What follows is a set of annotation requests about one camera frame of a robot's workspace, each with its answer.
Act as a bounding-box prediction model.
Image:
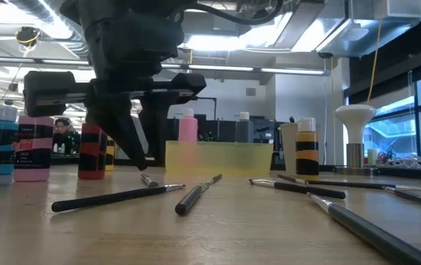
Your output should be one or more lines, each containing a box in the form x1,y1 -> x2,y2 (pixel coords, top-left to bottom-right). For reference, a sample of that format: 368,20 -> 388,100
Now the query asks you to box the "small pink paint bottle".
13,115 -> 55,183

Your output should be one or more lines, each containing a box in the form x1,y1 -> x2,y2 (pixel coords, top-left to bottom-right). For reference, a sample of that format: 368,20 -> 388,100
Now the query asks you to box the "white dome table lamp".
333,104 -> 380,177

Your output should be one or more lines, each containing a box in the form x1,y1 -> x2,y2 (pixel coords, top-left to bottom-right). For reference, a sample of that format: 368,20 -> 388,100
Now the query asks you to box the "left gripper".
24,15 -> 207,171

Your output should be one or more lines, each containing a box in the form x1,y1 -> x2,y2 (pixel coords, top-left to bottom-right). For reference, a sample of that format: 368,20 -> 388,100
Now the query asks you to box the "thin black liner paintbrush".
305,179 -> 421,193

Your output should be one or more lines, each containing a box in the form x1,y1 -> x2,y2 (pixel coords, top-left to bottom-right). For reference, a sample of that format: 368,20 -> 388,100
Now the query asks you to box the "large glass window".
372,71 -> 421,163

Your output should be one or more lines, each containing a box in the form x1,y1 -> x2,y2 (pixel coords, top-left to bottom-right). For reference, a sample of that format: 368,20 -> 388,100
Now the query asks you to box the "black monitor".
253,118 -> 277,144

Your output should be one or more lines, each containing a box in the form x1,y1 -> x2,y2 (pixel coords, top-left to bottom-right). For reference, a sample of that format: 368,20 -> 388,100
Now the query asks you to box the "yellow translucent plastic bin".
165,141 -> 275,176

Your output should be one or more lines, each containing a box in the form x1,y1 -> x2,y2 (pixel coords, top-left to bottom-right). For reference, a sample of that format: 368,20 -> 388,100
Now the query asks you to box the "black ceiling device yellow cable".
14,26 -> 42,48

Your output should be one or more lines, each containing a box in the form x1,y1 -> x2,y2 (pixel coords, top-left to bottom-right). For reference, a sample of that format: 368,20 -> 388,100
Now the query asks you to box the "yellow hanging power cord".
367,0 -> 384,106

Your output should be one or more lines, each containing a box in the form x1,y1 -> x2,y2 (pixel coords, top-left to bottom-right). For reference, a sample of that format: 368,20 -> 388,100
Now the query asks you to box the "beige plastic cup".
279,122 -> 322,176

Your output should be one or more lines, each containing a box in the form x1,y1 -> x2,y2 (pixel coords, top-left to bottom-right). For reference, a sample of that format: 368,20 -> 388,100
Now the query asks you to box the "small ochre paint bottle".
295,117 -> 320,180

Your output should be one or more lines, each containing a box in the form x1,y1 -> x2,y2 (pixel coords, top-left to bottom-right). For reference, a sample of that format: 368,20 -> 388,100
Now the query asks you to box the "black background gantry frame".
195,96 -> 218,121

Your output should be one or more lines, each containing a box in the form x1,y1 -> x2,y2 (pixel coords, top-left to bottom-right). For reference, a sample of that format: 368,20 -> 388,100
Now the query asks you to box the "black table frame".
0,153 -> 421,182

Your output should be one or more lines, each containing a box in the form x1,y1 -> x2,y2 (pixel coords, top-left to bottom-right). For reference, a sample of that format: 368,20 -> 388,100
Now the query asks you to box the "medium round black paintbrush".
51,183 -> 187,213

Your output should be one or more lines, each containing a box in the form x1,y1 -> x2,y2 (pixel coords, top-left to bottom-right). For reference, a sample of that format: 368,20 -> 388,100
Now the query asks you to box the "black paintbrush white print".
140,172 -> 160,188

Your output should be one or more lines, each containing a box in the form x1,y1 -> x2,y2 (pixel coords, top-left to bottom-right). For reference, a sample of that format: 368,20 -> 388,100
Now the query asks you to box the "small yellow paint bottle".
105,136 -> 116,172

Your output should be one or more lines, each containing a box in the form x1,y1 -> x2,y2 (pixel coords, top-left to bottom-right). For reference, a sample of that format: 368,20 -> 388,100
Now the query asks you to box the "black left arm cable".
175,0 -> 283,26

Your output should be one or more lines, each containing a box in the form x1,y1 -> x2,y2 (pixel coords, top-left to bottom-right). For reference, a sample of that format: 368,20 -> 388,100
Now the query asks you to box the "small blue paint bottle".
0,105 -> 19,176

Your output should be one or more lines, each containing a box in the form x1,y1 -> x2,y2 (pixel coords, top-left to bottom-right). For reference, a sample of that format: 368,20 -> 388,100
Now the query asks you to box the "angled flat bristle paintbrush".
248,178 -> 347,200

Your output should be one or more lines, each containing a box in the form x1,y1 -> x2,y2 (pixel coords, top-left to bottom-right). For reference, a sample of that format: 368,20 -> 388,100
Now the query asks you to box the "person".
52,117 -> 82,155

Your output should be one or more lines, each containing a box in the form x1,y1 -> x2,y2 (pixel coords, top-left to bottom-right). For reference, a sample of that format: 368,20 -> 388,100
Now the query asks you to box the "large pink paint bottle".
178,107 -> 199,173

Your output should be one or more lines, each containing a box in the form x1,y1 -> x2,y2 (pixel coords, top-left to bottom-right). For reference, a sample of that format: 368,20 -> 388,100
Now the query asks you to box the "small red paint bottle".
77,123 -> 107,180

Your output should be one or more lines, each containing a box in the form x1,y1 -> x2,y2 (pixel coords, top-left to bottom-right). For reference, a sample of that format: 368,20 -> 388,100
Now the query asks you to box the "large grey paint bottle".
236,111 -> 255,144

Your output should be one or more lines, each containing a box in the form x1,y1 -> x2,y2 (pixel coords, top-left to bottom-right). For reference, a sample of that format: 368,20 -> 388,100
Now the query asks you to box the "thick black handle paintbrush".
174,183 -> 208,217

